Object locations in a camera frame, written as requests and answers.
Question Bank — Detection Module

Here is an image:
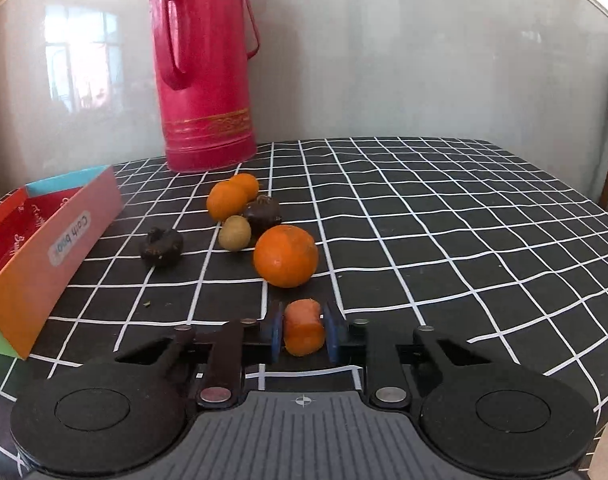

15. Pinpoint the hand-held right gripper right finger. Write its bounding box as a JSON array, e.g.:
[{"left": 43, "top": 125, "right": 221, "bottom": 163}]
[{"left": 324, "top": 302, "right": 488, "bottom": 407}]

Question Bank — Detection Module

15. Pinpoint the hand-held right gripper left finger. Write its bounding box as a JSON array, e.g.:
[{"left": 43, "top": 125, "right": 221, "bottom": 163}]
[{"left": 115, "top": 303, "right": 287, "bottom": 408}]

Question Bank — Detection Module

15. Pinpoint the orange carrot piece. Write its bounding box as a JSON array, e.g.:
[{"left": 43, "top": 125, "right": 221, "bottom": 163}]
[{"left": 283, "top": 299, "right": 325, "bottom": 357}]

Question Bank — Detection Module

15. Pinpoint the large orange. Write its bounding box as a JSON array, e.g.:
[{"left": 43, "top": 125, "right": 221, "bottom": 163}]
[{"left": 253, "top": 225, "right": 319, "bottom": 289}]

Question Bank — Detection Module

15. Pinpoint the brown kiwi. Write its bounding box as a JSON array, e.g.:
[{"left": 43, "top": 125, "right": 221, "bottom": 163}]
[{"left": 219, "top": 215, "right": 253, "bottom": 252}]

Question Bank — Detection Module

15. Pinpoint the dark brown fruit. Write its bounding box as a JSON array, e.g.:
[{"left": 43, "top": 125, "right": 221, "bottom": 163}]
[
  {"left": 140, "top": 227, "right": 185, "bottom": 267},
  {"left": 241, "top": 195, "right": 283, "bottom": 236}
]

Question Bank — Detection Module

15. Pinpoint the small orange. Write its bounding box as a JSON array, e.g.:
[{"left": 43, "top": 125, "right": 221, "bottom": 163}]
[
  {"left": 232, "top": 173, "right": 260, "bottom": 201},
  {"left": 206, "top": 180, "right": 249, "bottom": 222}
]

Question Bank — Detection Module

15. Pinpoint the colourful cardboard box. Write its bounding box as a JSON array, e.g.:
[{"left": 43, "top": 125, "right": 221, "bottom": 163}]
[{"left": 0, "top": 164, "right": 125, "bottom": 361}]

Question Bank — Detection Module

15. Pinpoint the black white checked tablecloth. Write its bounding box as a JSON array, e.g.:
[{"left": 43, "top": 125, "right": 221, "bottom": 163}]
[{"left": 0, "top": 136, "right": 608, "bottom": 480}]

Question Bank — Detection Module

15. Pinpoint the red thermos flask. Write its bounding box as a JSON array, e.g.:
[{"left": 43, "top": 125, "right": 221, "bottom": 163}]
[{"left": 150, "top": 0, "right": 261, "bottom": 175}]

